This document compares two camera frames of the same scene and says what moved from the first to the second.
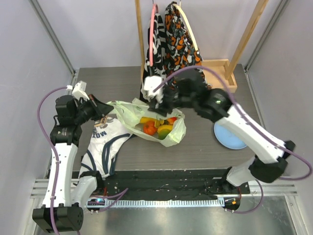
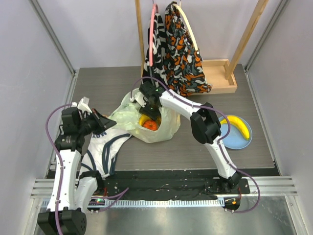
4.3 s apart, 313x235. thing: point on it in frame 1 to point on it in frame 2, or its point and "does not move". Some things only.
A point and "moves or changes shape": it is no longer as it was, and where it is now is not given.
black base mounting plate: x=186 y=183 does not move
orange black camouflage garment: x=180 y=49 does not move
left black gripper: x=100 y=109 to x=106 y=123
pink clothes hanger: x=155 y=7 does not move
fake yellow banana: x=164 y=127 to x=143 y=119
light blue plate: x=228 y=137 does not move
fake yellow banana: x=143 y=119 moves or changes shape
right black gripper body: x=164 y=103 to x=150 y=110
